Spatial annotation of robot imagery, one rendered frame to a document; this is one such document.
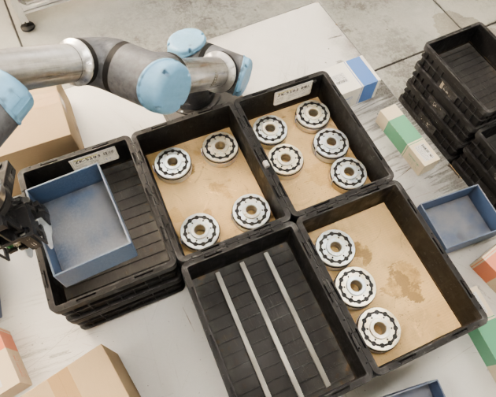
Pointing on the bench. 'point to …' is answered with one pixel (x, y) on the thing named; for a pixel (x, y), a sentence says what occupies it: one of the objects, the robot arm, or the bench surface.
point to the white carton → (354, 79)
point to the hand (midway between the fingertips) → (42, 234)
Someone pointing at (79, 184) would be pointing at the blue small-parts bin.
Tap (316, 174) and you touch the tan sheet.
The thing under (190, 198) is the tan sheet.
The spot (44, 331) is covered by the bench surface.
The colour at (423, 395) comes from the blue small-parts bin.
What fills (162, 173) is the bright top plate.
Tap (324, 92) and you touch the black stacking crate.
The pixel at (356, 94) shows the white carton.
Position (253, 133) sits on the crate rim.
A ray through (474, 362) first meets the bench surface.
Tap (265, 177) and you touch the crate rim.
